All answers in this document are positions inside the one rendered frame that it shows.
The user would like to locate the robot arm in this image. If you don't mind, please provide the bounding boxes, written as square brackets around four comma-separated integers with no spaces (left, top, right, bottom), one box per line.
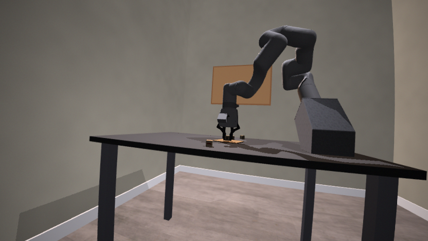
[222,25,321,108]

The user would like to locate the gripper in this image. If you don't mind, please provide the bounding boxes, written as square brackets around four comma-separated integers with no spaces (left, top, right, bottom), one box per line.
[217,108,240,141]

